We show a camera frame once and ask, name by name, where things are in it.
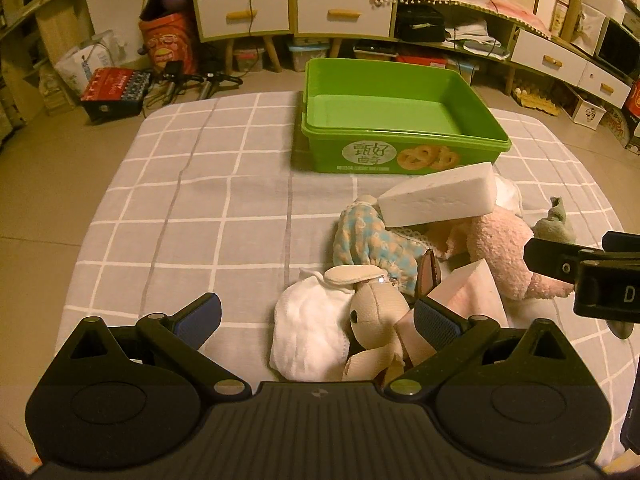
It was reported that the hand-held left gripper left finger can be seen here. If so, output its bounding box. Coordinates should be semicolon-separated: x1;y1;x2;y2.
61;293;251;404

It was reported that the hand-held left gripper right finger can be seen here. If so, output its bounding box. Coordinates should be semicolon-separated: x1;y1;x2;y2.
382;296;577;404

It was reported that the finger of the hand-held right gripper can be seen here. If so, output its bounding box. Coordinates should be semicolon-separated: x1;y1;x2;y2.
523;237;582;281

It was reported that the pink plush toy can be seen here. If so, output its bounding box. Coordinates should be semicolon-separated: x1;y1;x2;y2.
440;210;574;302

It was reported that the small white sponge block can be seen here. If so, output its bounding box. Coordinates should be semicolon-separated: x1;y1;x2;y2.
394;260;509;367

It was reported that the beige rabbit plush toy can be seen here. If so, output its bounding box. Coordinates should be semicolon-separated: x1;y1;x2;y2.
324;265;417;382

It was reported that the blue checked plush doll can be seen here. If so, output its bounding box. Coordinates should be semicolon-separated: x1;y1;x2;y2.
332;195;434;294

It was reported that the large white sponge block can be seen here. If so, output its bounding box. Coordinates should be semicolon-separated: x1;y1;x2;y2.
377;161;499;229

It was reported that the green plastic bin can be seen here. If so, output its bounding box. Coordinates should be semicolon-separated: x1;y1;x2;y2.
300;57;512;175

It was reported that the grey cloth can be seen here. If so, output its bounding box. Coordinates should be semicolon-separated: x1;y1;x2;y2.
531;196;577;244

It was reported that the crumpled white fabric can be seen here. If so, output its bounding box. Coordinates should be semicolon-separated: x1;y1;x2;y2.
492;172;524;217

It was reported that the grey checked bedsheet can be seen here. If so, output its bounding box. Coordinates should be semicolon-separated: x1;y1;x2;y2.
52;91;640;467

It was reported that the white printed box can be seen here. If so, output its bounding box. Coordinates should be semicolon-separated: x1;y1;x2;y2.
570;97;609;132

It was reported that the egg carton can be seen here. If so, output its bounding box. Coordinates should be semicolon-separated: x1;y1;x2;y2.
512;87;559;117

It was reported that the red gift box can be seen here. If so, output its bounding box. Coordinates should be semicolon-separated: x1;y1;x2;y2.
621;80;640;152

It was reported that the white cabinet drawer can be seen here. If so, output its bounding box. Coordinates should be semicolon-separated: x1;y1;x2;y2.
577;62;632;109
296;0;394;37
511;29;589;79
196;0;291;37

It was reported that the black microwave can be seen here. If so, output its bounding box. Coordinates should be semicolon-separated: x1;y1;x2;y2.
597;17;640;79

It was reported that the pile of papers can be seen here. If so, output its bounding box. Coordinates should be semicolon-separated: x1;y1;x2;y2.
445;19;512;57

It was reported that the black tripod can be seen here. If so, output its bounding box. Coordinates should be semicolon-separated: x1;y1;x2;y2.
145;60;247;107

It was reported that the clear storage box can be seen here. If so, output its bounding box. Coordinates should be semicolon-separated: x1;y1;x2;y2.
287;42;331;74
232;47;266;74

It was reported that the black box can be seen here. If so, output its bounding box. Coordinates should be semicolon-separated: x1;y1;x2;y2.
394;4;447;44

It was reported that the red printed bag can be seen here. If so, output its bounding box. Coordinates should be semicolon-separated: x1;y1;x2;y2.
139;12;199;77

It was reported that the white plastic bag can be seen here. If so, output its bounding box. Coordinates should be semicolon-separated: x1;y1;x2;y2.
55;30;119;97

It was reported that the long wooden cabinet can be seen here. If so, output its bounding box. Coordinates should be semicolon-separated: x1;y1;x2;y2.
187;0;640;111

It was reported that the pale wooden shelf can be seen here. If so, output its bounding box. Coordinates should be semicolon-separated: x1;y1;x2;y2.
0;0;97;127

